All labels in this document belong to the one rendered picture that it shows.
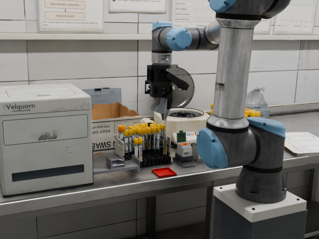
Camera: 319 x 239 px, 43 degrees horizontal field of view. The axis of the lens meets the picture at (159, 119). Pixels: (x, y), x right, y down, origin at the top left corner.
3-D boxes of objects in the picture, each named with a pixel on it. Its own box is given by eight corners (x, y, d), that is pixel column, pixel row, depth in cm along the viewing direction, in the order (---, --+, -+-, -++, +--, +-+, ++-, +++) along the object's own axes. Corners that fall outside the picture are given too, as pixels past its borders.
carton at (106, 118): (84, 156, 160) (83, 119, 156) (69, 137, 185) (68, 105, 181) (142, 149, 170) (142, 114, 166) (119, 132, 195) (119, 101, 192)
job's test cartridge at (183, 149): (182, 162, 151) (182, 146, 150) (176, 158, 155) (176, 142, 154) (191, 160, 153) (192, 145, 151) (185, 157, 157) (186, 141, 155)
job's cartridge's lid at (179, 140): (177, 131, 153) (176, 131, 153) (177, 143, 154) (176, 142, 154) (186, 130, 155) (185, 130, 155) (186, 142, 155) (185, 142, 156)
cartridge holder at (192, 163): (182, 168, 149) (183, 158, 148) (172, 160, 157) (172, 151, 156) (195, 166, 151) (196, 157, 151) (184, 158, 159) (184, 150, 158)
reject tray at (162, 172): (159, 178, 139) (159, 176, 139) (151, 171, 145) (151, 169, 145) (176, 175, 142) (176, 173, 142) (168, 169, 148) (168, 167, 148)
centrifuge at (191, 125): (167, 149, 170) (168, 121, 167) (150, 131, 198) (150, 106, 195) (220, 146, 176) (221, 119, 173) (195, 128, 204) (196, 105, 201)
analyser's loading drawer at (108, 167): (81, 179, 131) (81, 164, 130) (77, 172, 137) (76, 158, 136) (139, 170, 140) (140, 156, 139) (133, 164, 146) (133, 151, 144)
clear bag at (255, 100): (247, 127, 208) (249, 92, 204) (221, 121, 221) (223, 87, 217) (276, 120, 225) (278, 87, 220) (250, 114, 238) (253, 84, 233)
